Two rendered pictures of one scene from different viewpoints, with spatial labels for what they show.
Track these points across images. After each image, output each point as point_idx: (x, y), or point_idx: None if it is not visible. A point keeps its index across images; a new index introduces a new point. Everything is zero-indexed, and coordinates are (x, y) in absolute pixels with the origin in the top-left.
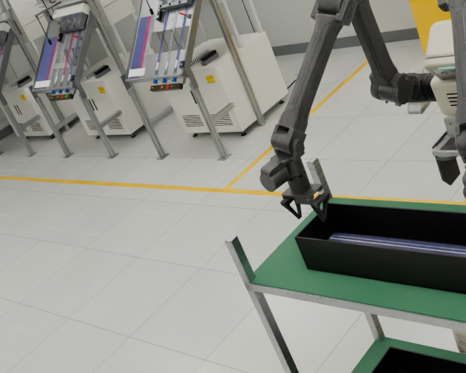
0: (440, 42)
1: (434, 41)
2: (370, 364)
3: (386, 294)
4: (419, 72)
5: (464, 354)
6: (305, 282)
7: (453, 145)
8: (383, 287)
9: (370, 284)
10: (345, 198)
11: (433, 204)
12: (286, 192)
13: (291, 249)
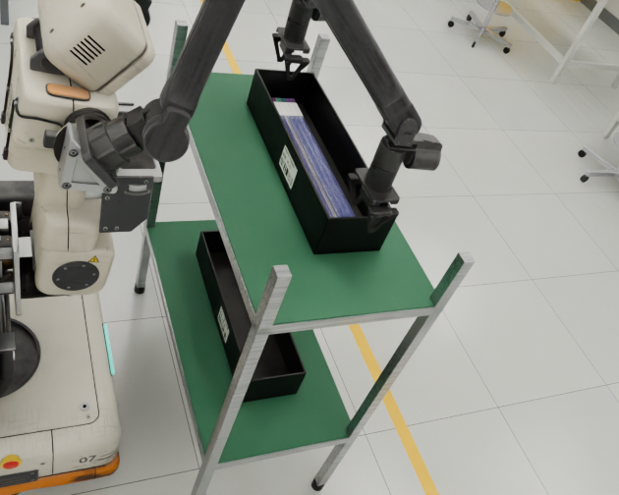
0: (130, 19)
1: (129, 22)
2: (253, 439)
3: None
4: (77, 134)
5: (181, 357)
6: (392, 240)
7: (140, 159)
8: None
9: None
10: (251, 294)
11: (214, 190)
12: (392, 195)
13: (369, 291)
